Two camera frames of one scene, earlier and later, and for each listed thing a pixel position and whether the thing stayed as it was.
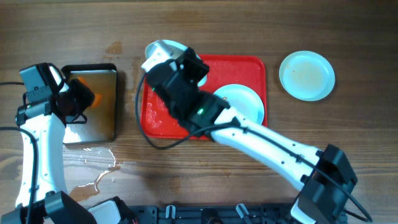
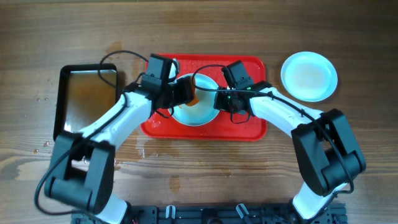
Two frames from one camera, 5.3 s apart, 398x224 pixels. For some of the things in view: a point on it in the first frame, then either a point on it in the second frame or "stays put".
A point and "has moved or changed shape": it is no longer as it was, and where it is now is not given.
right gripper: [189, 59] -> [220, 104]
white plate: [244, 100] has moved or changed shape
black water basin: [101, 122] stays put
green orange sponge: [97, 99] has moved or changed shape
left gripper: [87, 94] -> [186, 90]
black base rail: [227, 214] stays put
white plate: [160, 51] -> [309, 76]
